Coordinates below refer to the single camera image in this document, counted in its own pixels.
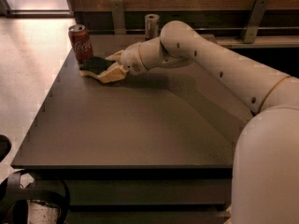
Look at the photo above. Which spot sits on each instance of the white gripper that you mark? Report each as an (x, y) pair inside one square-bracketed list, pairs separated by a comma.
[(131, 61)]

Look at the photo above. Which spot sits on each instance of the green and yellow sponge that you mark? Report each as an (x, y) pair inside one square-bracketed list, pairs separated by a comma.
[(94, 67)]

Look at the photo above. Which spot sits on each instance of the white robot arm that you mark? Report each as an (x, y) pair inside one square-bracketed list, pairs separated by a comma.
[(265, 183)]

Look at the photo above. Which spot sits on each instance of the red coke can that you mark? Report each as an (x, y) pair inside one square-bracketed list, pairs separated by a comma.
[(81, 42)]

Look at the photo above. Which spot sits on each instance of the silver blue energy drink can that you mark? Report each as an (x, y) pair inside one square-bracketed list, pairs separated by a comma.
[(151, 26)]

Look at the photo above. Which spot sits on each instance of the grey drawer cabinet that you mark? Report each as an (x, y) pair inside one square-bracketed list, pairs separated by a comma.
[(152, 149)]

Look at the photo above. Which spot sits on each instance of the black chair edge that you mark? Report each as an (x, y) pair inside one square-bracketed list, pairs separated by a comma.
[(5, 146)]

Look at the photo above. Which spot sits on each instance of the left metal wall bracket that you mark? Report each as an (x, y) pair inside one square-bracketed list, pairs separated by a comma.
[(118, 17)]

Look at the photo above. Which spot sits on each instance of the metal wall bracket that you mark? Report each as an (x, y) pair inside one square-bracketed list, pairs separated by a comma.
[(250, 31), (118, 17)]

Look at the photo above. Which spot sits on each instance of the right metal wall bracket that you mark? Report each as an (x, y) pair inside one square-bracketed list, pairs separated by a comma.
[(250, 31)]

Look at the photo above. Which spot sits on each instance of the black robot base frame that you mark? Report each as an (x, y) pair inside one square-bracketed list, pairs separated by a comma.
[(26, 198)]

